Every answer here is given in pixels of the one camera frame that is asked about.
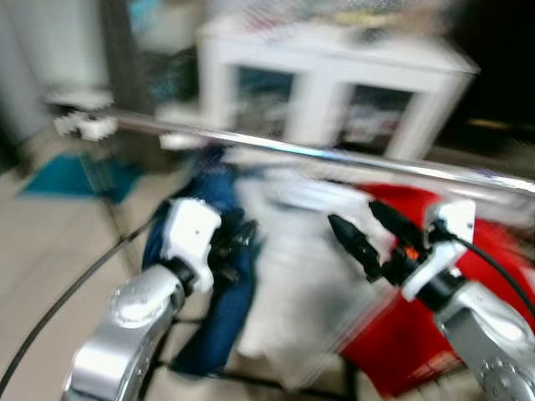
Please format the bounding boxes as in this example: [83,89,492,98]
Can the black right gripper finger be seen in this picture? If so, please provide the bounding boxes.
[369,201,427,251]
[329,216,384,281]

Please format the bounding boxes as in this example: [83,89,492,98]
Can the white faded jeans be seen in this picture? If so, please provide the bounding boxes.
[234,163,394,389]

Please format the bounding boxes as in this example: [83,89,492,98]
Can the large red cloth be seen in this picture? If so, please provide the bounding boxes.
[339,184,535,400]

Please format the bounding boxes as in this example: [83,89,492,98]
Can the dark blue jeans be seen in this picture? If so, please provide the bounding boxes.
[142,146,256,377]

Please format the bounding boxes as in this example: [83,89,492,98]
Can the white glass door cabinet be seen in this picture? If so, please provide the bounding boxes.
[196,17,477,164]

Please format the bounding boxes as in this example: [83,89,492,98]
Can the teal floor mat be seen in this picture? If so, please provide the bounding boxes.
[18,153,143,204]

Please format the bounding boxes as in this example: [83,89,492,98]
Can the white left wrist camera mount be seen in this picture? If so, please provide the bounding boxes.
[160,198,222,270]

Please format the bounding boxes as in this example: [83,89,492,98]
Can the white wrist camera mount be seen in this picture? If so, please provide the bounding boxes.
[401,199,477,302]
[160,198,222,270]

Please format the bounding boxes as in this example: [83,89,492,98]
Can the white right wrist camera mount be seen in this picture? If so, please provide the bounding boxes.
[401,199,477,302]

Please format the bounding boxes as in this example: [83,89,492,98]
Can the chrome clothes rail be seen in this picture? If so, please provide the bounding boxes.
[109,109,535,197]

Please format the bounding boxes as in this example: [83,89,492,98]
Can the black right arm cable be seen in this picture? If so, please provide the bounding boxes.
[431,226,535,314]

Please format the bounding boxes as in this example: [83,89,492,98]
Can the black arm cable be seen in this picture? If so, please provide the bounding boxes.
[0,213,164,393]
[431,226,535,314]

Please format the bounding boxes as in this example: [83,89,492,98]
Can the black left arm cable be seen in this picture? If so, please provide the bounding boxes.
[0,213,164,393]

